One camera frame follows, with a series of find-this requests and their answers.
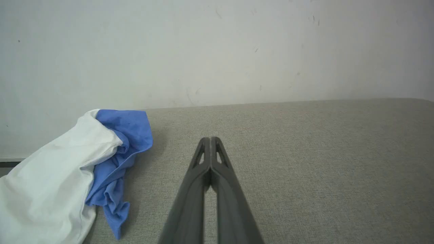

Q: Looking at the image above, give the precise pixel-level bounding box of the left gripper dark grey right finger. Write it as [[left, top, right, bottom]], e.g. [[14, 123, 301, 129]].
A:
[[211, 137, 265, 244]]

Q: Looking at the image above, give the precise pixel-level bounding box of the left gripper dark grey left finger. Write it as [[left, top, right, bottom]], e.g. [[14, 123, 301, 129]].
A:
[[158, 137, 212, 244]]

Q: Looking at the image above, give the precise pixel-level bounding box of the grey fabric sofa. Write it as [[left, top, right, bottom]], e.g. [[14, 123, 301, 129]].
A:
[[81, 98, 434, 244]]

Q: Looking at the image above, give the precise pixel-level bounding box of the white wall baseboard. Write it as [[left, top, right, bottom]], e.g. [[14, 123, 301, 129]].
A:
[[0, 157, 26, 168]]

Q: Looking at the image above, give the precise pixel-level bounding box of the blue and white t-shirt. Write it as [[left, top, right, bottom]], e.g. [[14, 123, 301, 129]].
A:
[[0, 109, 153, 244]]

